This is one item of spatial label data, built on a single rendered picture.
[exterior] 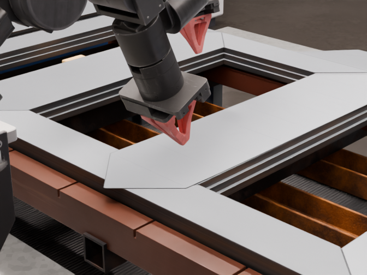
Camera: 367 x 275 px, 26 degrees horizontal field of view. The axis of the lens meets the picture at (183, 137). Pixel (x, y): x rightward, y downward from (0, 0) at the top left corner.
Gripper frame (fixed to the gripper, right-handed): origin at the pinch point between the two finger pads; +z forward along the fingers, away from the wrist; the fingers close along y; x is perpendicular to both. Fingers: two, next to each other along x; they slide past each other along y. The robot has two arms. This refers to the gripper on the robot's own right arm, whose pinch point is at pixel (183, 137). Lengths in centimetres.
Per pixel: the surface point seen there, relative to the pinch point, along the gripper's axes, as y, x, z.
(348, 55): 34, -83, 61
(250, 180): 5.7, -13.6, 25.2
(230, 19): 256, -262, 232
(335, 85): 15, -52, 40
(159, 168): 15.8, -5.0, 17.8
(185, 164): 13.7, -8.6, 19.5
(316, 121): 7.8, -35.4, 32.2
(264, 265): -12.4, 4.8, 14.9
